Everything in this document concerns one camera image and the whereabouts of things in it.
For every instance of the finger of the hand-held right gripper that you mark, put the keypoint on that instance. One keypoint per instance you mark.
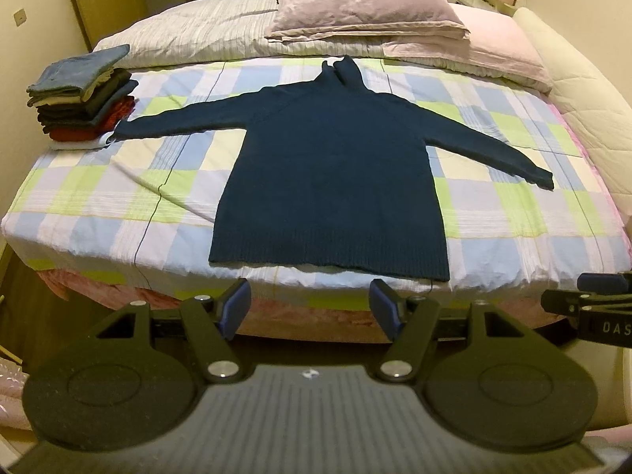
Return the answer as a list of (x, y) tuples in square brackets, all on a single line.
[(600, 282), (558, 302)]

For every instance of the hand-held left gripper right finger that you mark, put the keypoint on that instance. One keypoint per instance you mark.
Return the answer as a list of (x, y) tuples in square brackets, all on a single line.
[(387, 306)]

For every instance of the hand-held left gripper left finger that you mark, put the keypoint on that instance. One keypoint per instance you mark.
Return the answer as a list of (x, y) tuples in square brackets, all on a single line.
[(234, 306)]

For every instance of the navy blue sweater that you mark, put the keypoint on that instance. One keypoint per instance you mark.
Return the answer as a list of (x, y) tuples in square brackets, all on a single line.
[(335, 177)]

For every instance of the stack of folded clothes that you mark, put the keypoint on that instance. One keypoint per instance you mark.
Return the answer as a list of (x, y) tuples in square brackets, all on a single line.
[(79, 103)]

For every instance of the checkered bed sheet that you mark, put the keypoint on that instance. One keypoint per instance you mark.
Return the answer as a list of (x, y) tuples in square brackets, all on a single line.
[(98, 192)]

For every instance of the cream quilted blanket roll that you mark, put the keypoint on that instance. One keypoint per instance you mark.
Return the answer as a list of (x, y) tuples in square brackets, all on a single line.
[(582, 89)]

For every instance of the pink pillow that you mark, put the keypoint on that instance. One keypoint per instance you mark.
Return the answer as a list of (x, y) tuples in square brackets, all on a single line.
[(498, 44)]

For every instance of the mauve pillow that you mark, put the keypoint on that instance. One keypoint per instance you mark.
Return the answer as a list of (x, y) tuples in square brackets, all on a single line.
[(365, 7)]

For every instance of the wooden door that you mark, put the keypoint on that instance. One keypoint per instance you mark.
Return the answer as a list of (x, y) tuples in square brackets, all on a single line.
[(108, 10)]

